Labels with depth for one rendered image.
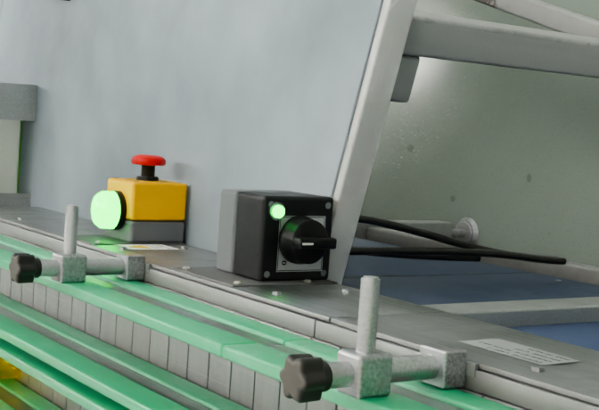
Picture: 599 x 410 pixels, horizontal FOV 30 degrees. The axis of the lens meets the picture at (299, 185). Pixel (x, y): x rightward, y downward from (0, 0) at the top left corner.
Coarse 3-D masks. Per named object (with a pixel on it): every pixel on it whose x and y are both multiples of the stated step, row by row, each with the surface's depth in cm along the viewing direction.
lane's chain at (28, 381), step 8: (24, 376) 136; (24, 384) 136; (32, 384) 134; (40, 384) 132; (40, 392) 132; (48, 392) 130; (56, 392) 128; (56, 400) 128; (64, 400) 126; (64, 408) 126; (72, 408) 124; (80, 408) 122
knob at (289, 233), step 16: (288, 224) 102; (304, 224) 101; (320, 224) 102; (288, 240) 101; (304, 240) 100; (320, 240) 101; (336, 240) 102; (288, 256) 102; (304, 256) 102; (320, 256) 103
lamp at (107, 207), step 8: (104, 192) 127; (112, 192) 127; (120, 192) 127; (96, 200) 126; (104, 200) 126; (112, 200) 126; (120, 200) 126; (96, 208) 126; (104, 208) 125; (112, 208) 126; (120, 208) 126; (96, 216) 126; (104, 216) 125; (112, 216) 126; (120, 216) 126; (96, 224) 127; (104, 224) 126; (112, 224) 126; (120, 224) 127
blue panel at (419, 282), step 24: (360, 240) 169; (360, 264) 138; (384, 264) 140; (408, 264) 142; (432, 264) 143; (456, 264) 145; (480, 264) 147; (384, 288) 118; (408, 288) 120; (432, 288) 121; (456, 288) 122; (480, 288) 124; (504, 288) 125; (528, 288) 126; (552, 288) 128; (576, 288) 129; (552, 336) 96; (576, 336) 97
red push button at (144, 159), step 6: (138, 156) 129; (144, 156) 128; (150, 156) 129; (156, 156) 129; (132, 162) 129; (138, 162) 128; (144, 162) 128; (150, 162) 128; (156, 162) 128; (162, 162) 129; (144, 168) 129; (150, 168) 129; (144, 174) 129; (150, 174) 129
